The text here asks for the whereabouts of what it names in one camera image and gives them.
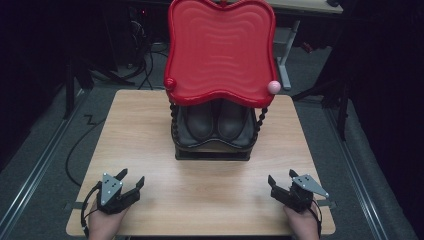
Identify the metal floor rail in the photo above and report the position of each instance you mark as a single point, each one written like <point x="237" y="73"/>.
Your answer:
<point x="358" y="180"/>
<point x="36" y="166"/>

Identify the light desk with metal leg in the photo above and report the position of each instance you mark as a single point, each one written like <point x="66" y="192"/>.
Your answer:
<point x="286" y="56"/>

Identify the red and black shoe rack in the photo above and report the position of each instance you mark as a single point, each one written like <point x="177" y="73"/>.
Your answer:
<point x="220" y="56"/>

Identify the person's right hand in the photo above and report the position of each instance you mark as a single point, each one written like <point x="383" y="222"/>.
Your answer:
<point x="303" y="225"/>

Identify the person's left hand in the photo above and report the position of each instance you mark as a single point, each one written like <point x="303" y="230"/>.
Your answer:
<point x="103" y="226"/>

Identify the black slipper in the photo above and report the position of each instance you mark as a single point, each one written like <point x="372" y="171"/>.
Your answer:
<point x="232" y="121"/>
<point x="199" y="121"/>

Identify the black metal stand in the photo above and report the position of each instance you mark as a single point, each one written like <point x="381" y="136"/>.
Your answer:
<point x="341" y="110"/>
<point x="70" y="90"/>

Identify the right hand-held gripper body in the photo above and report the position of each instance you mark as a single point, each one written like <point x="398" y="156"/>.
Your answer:
<point x="300" y="196"/>

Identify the grey tape strip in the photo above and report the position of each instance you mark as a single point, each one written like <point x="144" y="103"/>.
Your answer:
<point x="75" y="205"/>
<point x="330" y="203"/>

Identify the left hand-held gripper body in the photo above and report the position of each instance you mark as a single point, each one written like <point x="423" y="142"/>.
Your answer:
<point x="111" y="196"/>

